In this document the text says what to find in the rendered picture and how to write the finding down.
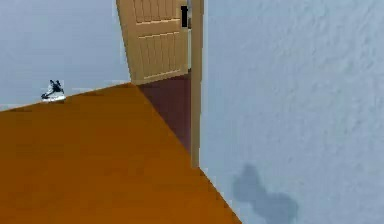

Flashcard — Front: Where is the light wooden room door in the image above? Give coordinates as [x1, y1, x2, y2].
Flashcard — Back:
[115, 0, 190, 86]

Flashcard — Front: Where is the black and white shoe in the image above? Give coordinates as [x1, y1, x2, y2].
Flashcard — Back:
[40, 79, 67, 103]

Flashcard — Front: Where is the light wooden door frame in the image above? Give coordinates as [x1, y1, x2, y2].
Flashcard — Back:
[190, 0, 205, 169]

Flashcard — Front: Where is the black door handle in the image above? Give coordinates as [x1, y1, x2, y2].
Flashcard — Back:
[180, 5, 189, 29]

